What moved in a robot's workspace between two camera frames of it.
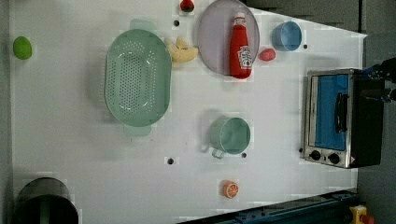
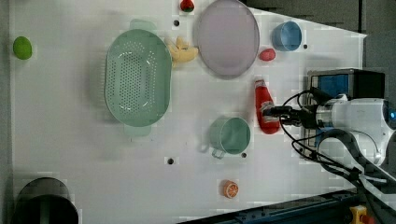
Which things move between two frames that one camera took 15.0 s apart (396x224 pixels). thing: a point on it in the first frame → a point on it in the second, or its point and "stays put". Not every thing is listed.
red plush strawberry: x=267 y=54 stays put
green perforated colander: x=138 y=77 stays put
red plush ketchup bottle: x=240 y=52 → x=263 y=100
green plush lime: x=21 y=48 stays put
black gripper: x=385 y=70 → x=304 y=117
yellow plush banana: x=180 y=50 stays put
